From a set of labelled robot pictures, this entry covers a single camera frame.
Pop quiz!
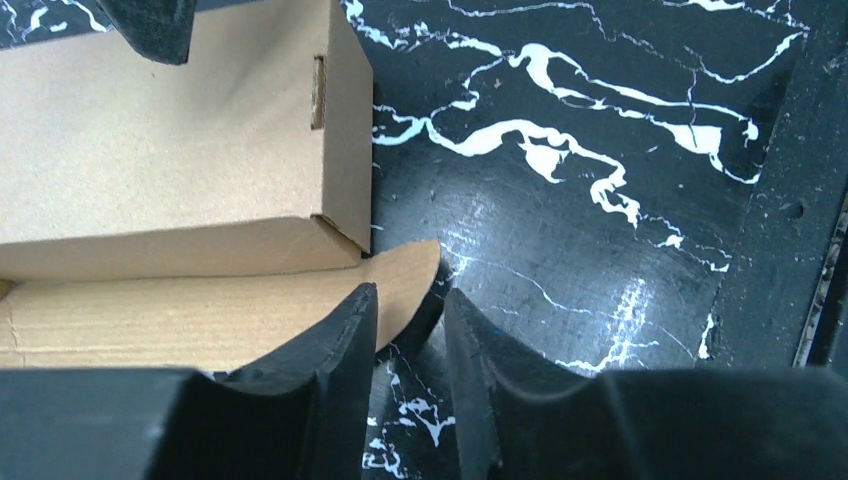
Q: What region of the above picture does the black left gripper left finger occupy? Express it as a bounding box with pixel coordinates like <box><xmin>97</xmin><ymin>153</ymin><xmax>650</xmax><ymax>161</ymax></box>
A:
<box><xmin>1</xmin><ymin>283</ymin><xmax>378</xmax><ymax>479</ymax></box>

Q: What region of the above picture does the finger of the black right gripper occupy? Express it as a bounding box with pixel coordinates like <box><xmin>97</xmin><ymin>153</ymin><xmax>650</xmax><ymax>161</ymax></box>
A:
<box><xmin>96</xmin><ymin>0</ymin><xmax>197</xmax><ymax>65</ymax></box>

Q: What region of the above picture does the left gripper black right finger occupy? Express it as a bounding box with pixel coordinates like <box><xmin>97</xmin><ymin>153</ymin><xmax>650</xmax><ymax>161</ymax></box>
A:
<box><xmin>444</xmin><ymin>289</ymin><xmax>847</xmax><ymax>479</ymax></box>

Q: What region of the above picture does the brown cardboard box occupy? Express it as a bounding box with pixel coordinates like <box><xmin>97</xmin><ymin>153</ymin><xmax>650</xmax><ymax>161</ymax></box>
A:
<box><xmin>1</xmin><ymin>1</ymin><xmax>440</xmax><ymax>371</ymax></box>

